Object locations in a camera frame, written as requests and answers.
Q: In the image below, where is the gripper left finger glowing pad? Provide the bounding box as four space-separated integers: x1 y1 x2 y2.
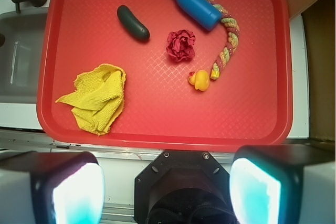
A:
1 151 105 223

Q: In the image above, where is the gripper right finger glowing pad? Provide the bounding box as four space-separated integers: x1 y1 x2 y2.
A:
229 144 335 223

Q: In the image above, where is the yellow rubber duck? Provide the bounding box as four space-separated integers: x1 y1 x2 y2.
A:
188 70 210 92

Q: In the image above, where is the red plastic tray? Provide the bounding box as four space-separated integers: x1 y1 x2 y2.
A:
37 0 293 152

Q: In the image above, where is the yellow microfibre cloth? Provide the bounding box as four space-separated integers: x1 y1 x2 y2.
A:
56 63 127 136

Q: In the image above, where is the grey sink basin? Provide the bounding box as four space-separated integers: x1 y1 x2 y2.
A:
1 7 48 104

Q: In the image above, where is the crumpled red paper ball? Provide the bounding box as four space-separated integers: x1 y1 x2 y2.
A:
166 29 196 62

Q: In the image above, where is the dark green cucumber toy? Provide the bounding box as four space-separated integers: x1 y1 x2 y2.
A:
117 5 150 41

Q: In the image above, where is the blue plastic bottle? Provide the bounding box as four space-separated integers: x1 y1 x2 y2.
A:
176 0 222 31

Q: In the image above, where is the multicolour braided rope toy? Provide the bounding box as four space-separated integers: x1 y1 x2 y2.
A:
207 0 240 80

